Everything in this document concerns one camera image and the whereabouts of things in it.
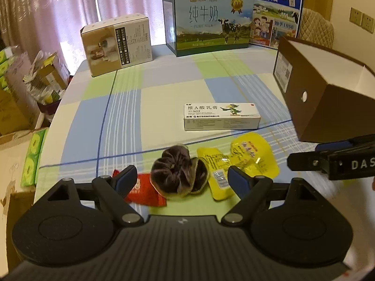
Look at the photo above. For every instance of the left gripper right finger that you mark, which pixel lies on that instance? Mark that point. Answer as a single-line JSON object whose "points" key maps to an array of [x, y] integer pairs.
{"points": [[252, 192]]}

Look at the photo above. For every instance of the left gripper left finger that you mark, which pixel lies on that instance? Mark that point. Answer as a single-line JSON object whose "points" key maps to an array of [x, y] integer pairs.
{"points": [[112, 192]]}

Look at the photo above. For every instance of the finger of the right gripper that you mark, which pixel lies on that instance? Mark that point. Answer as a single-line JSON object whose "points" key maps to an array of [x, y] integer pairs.
{"points": [[352, 142], [307, 161]]}

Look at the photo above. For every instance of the red candy packet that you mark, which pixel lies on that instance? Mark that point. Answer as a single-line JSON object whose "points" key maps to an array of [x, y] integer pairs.
{"points": [[142, 193]]}

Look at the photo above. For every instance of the yellow snack pouch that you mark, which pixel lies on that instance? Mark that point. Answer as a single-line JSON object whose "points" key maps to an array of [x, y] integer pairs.
{"points": [[250, 152]]}

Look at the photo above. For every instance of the dark brown hair scrunchie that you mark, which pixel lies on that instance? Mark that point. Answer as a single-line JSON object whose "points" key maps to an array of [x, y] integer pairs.
{"points": [[176, 174]]}

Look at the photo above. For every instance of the white ointment box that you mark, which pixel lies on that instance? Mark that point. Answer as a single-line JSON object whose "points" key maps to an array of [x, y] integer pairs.
{"points": [[221, 116]]}

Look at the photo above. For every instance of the brown cardboard storage box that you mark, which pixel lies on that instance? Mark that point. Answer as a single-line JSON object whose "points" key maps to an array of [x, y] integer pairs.
{"points": [[329, 95]]}

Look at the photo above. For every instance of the green tissue packs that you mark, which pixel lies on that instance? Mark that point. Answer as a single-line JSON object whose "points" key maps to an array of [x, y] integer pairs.
{"points": [[32, 158]]}

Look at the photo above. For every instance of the quilted beige chair cover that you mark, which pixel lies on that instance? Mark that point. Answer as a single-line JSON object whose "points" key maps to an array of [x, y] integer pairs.
{"points": [[315, 29]]}

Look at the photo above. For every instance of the white beige product box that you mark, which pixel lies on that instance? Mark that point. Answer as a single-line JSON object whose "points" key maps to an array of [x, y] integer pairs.
{"points": [[117, 43]]}

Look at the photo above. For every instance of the dark blue milk carton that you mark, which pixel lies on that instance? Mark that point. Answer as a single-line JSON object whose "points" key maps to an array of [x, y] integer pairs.
{"points": [[273, 19]]}

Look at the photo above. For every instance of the light blue milk carton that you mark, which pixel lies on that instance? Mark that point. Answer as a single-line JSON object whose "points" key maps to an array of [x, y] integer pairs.
{"points": [[202, 26]]}

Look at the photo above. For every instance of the pink curtain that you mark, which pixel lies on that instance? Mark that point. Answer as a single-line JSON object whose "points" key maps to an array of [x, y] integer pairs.
{"points": [[54, 25]]}

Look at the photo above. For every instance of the wall power sockets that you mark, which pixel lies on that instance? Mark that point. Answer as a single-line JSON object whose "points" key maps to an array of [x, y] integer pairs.
{"points": [[361, 19]]}

